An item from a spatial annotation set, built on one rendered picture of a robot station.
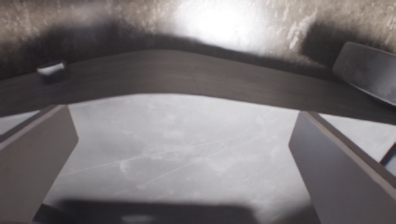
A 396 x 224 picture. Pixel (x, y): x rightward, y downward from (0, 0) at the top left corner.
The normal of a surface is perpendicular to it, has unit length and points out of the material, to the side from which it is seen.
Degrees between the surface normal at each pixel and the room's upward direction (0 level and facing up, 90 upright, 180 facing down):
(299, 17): 0
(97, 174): 0
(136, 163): 0
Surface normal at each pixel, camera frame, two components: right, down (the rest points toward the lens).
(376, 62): -0.92, -0.06
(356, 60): -0.97, -0.22
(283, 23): 0.14, 0.51
